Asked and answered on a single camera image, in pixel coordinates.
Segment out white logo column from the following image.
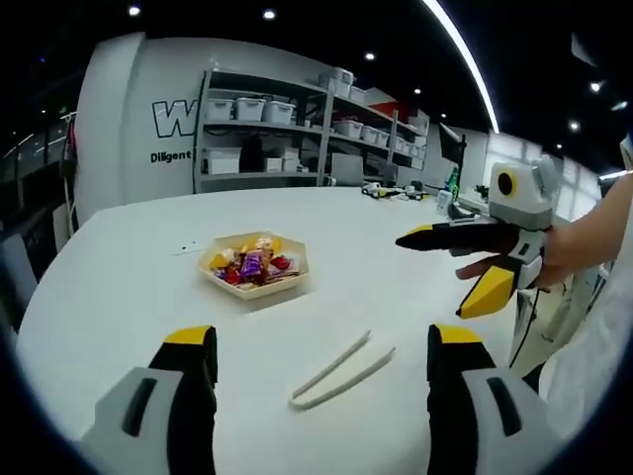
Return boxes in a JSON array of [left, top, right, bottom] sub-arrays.
[[73, 32, 209, 224]]

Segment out cream hexagonal container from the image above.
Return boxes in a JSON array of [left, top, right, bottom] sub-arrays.
[[197, 230, 311, 302]]

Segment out white food tongs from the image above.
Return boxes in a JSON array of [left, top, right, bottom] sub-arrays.
[[288, 330, 398, 411]]

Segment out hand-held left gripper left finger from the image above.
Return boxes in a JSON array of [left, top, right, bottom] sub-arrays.
[[77, 325, 220, 475]]

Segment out row of white storage boxes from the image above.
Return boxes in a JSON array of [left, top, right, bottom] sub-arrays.
[[205, 68, 429, 159]]

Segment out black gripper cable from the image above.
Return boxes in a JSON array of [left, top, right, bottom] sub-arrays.
[[508, 289, 540, 370]]

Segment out purple pink food packet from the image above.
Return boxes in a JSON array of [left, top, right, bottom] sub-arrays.
[[240, 249, 267, 278]]

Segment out long ceiling light strip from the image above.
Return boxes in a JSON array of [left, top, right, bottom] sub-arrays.
[[422, 0, 501, 134]]

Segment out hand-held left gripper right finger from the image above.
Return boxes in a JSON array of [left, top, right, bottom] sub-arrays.
[[425, 323, 568, 475]]

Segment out white carton box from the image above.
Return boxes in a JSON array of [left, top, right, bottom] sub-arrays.
[[202, 147, 243, 175]]

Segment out person in white shirt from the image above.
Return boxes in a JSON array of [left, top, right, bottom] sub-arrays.
[[537, 136, 633, 439]]

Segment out ceiling spot lights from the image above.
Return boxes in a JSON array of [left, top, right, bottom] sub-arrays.
[[126, 4, 602, 152]]

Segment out grey panel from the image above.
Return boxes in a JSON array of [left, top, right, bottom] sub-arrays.
[[329, 151, 368, 187]]

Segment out black curved device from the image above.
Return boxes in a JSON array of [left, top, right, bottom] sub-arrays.
[[447, 203, 484, 223]]

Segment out grey metal shelf rack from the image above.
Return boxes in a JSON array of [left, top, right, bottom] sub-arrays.
[[192, 67, 431, 195]]

